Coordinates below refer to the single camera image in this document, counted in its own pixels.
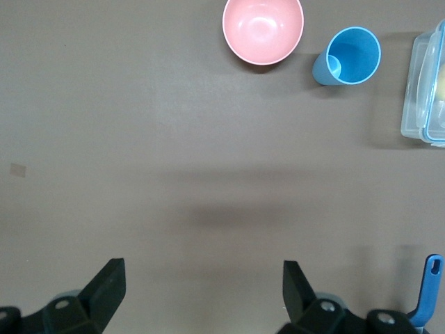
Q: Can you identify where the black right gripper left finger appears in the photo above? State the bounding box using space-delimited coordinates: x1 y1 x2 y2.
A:
0 257 127 334

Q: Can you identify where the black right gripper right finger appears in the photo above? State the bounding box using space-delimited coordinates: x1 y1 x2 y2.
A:
277 260 420 334

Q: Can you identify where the pink bowl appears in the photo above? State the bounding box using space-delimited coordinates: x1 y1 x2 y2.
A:
222 0 305 66

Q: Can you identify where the brown tape patch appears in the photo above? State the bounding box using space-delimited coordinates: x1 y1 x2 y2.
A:
9 162 28 178

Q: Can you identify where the clear plastic food container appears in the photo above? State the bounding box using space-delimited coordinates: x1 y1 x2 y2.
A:
400 19 445 149

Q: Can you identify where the blue plastic cup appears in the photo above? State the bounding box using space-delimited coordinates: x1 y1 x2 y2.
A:
311 26 382 87

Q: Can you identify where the yellow food item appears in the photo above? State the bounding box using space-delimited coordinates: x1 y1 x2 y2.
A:
436 64 445 102

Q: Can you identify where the black pot with blue handle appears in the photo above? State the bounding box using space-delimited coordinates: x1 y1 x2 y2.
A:
406 253 445 330

